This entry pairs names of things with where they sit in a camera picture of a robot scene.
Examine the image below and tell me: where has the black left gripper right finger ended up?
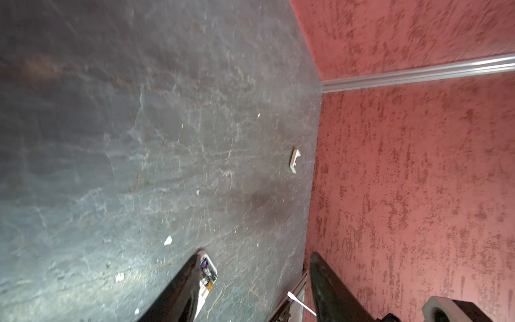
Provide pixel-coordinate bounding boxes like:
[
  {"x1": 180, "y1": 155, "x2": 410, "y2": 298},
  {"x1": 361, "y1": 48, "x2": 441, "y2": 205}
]
[{"x1": 309, "y1": 252, "x2": 374, "y2": 321}]

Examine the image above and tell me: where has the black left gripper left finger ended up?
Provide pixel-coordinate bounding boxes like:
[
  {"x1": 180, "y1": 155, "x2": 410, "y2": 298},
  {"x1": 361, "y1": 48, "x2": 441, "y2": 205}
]
[{"x1": 139, "y1": 254, "x2": 201, "y2": 322}]

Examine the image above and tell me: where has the white remote with batteries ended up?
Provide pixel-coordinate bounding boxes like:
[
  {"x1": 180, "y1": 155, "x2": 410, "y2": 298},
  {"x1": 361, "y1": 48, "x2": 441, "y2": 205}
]
[{"x1": 194, "y1": 249, "x2": 218, "y2": 320}]

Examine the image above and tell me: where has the orange black screwdriver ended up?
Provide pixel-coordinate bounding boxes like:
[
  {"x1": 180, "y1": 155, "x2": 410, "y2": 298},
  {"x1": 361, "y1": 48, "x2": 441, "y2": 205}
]
[{"x1": 287, "y1": 291, "x2": 317, "y2": 317}]

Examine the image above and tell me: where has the white battery cover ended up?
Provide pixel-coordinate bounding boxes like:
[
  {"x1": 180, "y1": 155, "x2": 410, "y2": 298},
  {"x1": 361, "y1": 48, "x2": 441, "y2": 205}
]
[{"x1": 289, "y1": 148, "x2": 301, "y2": 174}]

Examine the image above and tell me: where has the blue AAA battery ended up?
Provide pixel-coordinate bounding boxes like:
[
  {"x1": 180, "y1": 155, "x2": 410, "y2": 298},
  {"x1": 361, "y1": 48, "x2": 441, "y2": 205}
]
[{"x1": 200, "y1": 255, "x2": 218, "y2": 291}]

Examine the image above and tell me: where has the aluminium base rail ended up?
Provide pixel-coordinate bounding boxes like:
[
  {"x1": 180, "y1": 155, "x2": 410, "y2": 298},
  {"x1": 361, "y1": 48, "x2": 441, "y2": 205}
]
[{"x1": 268, "y1": 271, "x2": 308, "y2": 322}]

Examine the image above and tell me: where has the aluminium corner post right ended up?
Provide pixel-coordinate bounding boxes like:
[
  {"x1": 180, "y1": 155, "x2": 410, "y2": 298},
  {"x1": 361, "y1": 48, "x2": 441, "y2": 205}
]
[{"x1": 322, "y1": 53, "x2": 514, "y2": 93}]

